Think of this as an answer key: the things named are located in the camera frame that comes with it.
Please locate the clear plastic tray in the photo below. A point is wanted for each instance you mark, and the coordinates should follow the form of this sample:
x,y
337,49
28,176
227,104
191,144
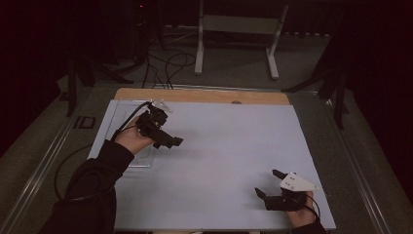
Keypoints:
x,y
142,159

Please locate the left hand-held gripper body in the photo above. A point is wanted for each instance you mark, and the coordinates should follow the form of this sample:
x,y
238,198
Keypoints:
x,y
151,125

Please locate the white metal stand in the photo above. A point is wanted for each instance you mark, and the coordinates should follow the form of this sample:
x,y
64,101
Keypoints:
x,y
238,24

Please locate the person's right hand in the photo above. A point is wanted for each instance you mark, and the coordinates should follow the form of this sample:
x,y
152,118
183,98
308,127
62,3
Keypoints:
x,y
303,217

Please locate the white table cover sheet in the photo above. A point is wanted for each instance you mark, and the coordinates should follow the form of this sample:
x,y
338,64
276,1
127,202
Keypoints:
x,y
220,182

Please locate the black metal stand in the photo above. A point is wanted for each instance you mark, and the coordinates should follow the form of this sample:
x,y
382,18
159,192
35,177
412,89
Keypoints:
x,y
334,84

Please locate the metal floor rail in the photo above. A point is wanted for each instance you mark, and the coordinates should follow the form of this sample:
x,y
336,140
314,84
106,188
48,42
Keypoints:
x,y
357,169
42,169

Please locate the person's left hand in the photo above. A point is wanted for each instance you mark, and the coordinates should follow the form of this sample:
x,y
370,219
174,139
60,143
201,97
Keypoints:
x,y
131,141

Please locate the black tripod stand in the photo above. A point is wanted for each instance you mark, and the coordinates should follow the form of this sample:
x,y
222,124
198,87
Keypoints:
x,y
81,71

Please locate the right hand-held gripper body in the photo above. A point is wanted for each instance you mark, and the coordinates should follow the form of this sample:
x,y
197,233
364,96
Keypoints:
x,y
297,183

